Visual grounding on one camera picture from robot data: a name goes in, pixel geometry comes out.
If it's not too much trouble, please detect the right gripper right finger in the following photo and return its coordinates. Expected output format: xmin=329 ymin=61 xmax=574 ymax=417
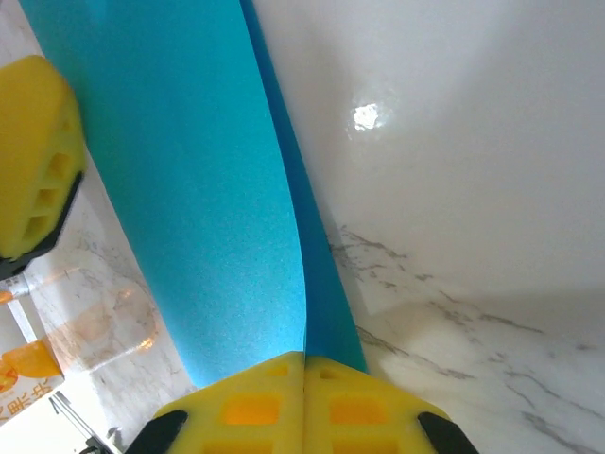
xmin=304 ymin=355 xmax=481 ymax=454

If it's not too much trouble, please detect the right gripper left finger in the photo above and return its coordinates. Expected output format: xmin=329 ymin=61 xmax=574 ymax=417
xmin=125 ymin=350 xmax=306 ymax=454

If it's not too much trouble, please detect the blue cloth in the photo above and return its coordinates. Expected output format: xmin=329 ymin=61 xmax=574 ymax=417
xmin=17 ymin=0 xmax=369 ymax=392

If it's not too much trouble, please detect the orange translucent plastic cup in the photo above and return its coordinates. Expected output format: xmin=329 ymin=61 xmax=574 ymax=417
xmin=44 ymin=268 xmax=160 ymax=371

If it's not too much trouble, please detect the orange printed white carton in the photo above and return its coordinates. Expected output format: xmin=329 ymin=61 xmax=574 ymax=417
xmin=0 ymin=339 xmax=67 ymax=427

